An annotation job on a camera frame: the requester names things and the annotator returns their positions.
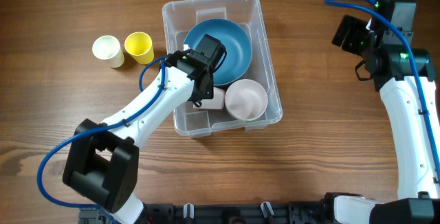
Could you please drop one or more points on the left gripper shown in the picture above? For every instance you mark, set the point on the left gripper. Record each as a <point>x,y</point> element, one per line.
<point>208,91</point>

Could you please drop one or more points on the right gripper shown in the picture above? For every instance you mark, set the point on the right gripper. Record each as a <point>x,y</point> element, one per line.
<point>357,27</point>

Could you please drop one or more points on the dark blue bowl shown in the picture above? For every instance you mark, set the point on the dark blue bowl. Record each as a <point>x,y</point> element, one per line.
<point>237,45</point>

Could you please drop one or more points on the pink cup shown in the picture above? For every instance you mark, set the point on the pink cup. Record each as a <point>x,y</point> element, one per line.
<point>216,103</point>

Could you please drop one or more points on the pink bowl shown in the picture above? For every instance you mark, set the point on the pink bowl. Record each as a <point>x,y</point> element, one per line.
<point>246,100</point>

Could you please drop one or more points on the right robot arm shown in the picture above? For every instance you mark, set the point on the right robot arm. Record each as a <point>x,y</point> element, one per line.
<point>414,123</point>

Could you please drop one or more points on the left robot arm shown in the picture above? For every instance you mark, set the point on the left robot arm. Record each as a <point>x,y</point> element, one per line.
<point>102,163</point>

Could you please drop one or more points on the clear plastic storage container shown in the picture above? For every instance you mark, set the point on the clear plastic storage container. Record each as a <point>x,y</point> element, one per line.
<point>179,18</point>

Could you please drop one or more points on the yellow cup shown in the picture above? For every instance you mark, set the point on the yellow cup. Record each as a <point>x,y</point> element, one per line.
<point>140,46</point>

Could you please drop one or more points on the cream cup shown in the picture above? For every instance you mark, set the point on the cream cup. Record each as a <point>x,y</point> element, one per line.
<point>108,49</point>

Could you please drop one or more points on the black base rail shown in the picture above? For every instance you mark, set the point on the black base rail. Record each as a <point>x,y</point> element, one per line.
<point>266,212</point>

